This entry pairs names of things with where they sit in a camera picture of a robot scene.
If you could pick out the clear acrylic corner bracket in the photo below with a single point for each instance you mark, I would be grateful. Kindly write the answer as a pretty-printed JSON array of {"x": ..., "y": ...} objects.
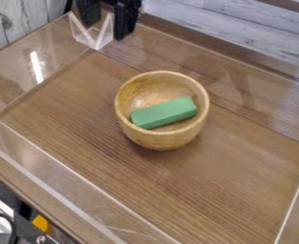
[{"x": 92, "y": 37}]

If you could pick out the green rectangular block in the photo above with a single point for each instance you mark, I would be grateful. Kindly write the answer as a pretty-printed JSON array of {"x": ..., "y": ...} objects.
[{"x": 164, "y": 113}]

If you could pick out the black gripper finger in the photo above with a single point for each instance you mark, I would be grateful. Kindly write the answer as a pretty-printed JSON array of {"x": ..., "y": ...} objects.
[
  {"x": 127, "y": 11},
  {"x": 90, "y": 10}
]

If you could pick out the clear acrylic tray wall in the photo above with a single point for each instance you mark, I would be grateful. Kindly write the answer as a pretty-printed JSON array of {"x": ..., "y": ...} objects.
[{"x": 111, "y": 183}]

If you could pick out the brown wooden bowl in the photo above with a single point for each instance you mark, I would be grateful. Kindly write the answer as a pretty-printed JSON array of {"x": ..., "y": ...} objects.
[{"x": 152, "y": 88}]

